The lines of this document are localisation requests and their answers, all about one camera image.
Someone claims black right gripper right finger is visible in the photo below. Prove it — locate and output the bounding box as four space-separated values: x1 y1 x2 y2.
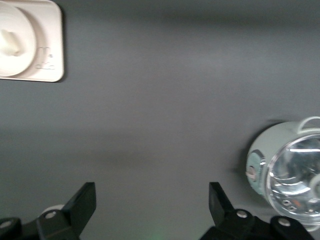
199 181 316 240

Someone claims glass pot lid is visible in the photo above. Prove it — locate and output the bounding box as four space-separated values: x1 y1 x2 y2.
266 133 320 224

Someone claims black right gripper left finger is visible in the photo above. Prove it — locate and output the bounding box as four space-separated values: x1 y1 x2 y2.
0 181 97 240

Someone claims cream tray with rabbit print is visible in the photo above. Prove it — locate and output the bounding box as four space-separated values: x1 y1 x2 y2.
0 0 65 83

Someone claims dark grey table mat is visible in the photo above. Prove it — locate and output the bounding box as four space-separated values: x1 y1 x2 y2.
0 0 320 240

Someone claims round cream plate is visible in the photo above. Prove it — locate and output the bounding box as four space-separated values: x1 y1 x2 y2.
0 3 37 77

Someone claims small white bun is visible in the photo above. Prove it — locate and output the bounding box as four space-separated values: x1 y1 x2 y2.
0 29 23 57

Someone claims pale green electric pot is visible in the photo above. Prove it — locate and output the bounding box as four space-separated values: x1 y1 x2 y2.
246 116 320 227

